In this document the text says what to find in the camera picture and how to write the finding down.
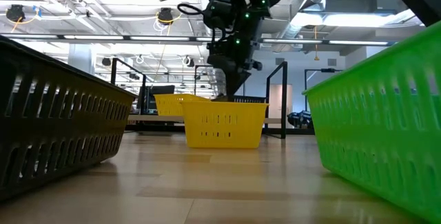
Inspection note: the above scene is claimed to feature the pale room door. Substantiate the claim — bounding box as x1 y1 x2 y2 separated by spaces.
269 84 294 128

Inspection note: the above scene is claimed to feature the yellow slotted plastic basket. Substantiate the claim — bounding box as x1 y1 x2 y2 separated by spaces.
181 100 269 150
153 93 212 117

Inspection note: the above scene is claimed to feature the black bag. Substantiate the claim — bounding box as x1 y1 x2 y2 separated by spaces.
287 110 315 130

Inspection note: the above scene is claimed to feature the black metal shelf end frame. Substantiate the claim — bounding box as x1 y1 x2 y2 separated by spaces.
110 57 147 132
264 61 289 139

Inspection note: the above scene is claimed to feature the black slotted plastic basket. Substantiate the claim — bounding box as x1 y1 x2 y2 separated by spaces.
233 94 267 104
0 34 139 203

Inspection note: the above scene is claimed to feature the green slotted plastic basket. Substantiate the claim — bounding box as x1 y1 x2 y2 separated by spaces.
302 20 441 223

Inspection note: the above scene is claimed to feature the yellow hanging cord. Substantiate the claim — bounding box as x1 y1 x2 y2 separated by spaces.
312 26 320 61

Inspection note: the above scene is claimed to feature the white building column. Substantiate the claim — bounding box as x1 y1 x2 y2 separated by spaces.
68 43 96 77

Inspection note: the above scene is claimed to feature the black background metal frame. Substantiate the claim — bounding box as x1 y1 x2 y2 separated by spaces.
305 68 345 112

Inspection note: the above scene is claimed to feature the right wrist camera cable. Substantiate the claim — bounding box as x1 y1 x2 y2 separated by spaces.
176 2 207 17

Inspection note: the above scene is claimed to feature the wooden shelf board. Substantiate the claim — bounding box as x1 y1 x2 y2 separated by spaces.
127 114 282 125

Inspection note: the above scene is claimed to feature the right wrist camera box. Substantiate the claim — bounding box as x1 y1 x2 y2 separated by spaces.
202 0 236 29

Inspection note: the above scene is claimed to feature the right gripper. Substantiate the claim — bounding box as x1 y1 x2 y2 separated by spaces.
206 40 264 97

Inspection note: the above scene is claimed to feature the bright ceiling light panel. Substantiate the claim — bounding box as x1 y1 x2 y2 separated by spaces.
291 12 424 28

